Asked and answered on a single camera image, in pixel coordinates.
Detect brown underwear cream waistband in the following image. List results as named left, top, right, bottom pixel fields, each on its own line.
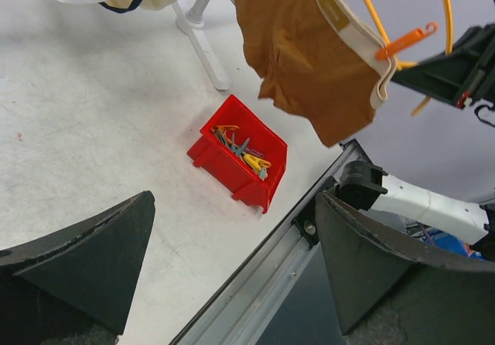
left=234, top=0, right=397, bottom=147

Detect red plastic bin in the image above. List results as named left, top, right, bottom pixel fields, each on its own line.
left=187, top=95, right=288, bottom=213

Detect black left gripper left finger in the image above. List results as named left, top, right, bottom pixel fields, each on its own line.
left=1, top=190, right=155, bottom=335

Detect white clothes rack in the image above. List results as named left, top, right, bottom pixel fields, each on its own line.
left=172, top=0, right=230, bottom=91

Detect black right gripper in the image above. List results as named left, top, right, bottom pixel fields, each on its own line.
left=392, top=0, right=494, bottom=109

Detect aluminium rail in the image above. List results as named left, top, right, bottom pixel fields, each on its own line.
left=172, top=139, right=369, bottom=344

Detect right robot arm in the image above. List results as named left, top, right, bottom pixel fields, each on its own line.
left=333, top=23, right=494, bottom=261

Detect yellow hanger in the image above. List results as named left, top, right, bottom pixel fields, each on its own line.
left=350, top=0, right=454, bottom=118

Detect clothespins in bin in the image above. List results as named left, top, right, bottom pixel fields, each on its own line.
left=210, top=125, right=271, bottom=180

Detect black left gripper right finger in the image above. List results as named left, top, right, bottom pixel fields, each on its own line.
left=315, top=192, right=494, bottom=336

